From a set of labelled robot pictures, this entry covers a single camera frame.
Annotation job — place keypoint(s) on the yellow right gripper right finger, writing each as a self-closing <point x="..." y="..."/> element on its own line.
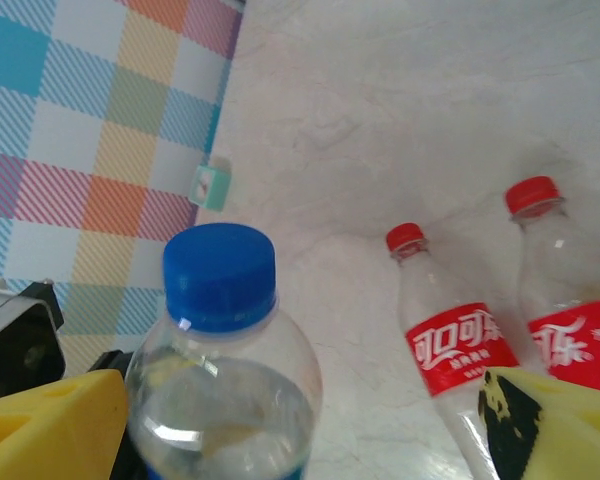
<point x="575" y="440"/>

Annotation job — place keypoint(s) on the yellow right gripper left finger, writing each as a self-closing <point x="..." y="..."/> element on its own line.
<point x="45" y="435"/>

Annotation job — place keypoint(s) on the small teal box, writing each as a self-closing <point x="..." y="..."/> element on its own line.
<point x="209" y="185"/>

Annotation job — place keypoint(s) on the pastel checkered cloth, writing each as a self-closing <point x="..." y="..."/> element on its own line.
<point x="80" y="125"/>

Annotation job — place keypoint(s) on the red cap cola bottle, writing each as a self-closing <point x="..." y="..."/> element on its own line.
<point x="455" y="350"/>
<point x="565" y="300"/>

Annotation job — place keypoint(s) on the grey black camera box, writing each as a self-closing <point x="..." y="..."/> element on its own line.
<point x="15" y="345"/>

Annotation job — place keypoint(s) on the blue cap clear bottle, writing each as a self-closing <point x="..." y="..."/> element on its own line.
<point x="220" y="400"/>

